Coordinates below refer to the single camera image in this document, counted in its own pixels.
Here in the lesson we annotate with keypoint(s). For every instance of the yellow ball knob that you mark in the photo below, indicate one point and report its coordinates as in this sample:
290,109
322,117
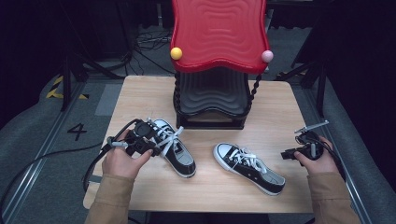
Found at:
176,53

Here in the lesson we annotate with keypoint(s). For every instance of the person's right hand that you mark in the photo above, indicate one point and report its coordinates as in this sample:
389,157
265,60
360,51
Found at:
320,165

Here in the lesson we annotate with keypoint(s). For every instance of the black tripod stand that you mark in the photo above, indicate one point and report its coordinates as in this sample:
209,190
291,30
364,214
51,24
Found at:
67,81
320,87

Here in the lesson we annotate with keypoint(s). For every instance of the red and black shoe rack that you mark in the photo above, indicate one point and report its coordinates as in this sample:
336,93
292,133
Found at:
219,37

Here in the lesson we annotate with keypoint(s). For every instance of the yellow black hazard tape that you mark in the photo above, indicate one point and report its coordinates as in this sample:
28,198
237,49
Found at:
53,92

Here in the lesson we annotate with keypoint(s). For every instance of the metal floor rail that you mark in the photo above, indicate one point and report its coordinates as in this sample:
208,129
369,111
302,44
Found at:
355,193
46,146

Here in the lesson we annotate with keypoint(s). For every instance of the pink ball knob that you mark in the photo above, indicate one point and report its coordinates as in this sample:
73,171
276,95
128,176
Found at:
267,56

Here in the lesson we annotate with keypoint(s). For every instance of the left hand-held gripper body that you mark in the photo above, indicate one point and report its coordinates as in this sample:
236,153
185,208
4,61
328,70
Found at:
141,132

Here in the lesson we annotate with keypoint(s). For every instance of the grey tape piece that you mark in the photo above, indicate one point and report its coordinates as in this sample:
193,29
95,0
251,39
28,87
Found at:
95,179

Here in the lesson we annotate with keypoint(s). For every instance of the person's left hand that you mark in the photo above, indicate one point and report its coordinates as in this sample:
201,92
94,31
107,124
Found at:
120,163

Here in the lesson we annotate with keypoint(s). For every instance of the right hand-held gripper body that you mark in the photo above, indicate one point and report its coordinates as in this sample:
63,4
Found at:
309,146

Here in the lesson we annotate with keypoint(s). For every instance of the black white canvas sneaker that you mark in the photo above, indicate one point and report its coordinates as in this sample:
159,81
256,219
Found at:
249,166
182,157

